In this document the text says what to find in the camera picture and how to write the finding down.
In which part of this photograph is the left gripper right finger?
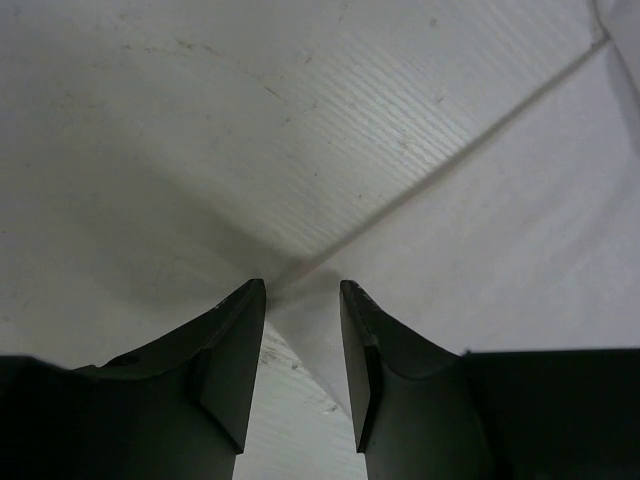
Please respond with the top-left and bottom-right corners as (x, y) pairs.
(340, 280), (639, 479)

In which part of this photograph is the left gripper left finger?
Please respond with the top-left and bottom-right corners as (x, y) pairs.
(1, 279), (265, 479)

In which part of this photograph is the white tank top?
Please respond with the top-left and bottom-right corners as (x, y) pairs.
(272, 44), (639, 412)

